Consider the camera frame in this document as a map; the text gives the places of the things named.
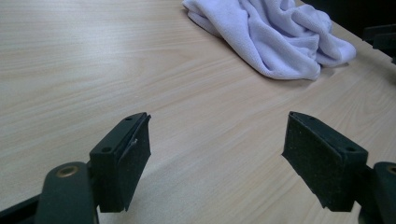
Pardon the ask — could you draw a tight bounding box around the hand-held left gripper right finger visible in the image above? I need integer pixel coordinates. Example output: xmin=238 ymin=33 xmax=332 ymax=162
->
xmin=281 ymin=110 xmax=369 ymax=213

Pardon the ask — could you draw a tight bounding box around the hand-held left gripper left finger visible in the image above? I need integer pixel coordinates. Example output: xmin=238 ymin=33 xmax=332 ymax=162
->
xmin=89 ymin=111 xmax=152 ymax=214

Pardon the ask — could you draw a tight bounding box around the white patterned towel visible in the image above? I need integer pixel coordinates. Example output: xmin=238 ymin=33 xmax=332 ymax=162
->
xmin=181 ymin=0 xmax=358 ymax=81

